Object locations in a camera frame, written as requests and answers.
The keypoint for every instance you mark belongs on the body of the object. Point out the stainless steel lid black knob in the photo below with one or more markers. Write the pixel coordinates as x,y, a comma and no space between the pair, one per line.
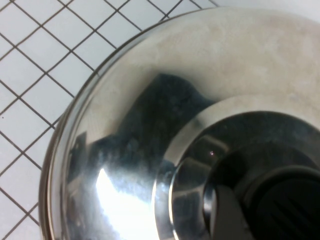
200,62

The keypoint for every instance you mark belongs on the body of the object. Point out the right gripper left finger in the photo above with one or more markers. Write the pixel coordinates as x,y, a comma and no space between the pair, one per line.
230,217

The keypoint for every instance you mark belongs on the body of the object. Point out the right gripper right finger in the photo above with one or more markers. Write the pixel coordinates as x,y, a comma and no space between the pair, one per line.
287,217

